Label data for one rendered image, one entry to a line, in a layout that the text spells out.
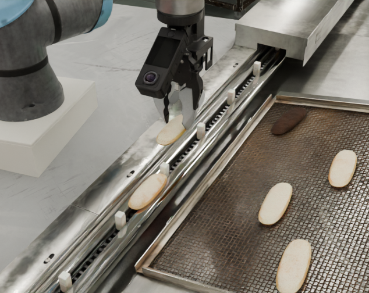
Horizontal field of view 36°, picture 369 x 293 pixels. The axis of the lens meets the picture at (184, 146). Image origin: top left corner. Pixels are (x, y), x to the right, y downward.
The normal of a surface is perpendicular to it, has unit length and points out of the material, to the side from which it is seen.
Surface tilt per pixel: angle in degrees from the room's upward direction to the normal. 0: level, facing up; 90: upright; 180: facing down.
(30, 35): 88
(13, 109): 69
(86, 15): 91
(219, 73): 0
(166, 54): 30
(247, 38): 90
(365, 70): 0
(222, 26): 0
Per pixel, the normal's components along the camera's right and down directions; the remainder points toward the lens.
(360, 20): 0.00, -0.80
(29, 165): -0.32, 0.57
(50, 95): 0.83, -0.03
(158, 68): -0.25, -0.41
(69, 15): 0.67, 0.30
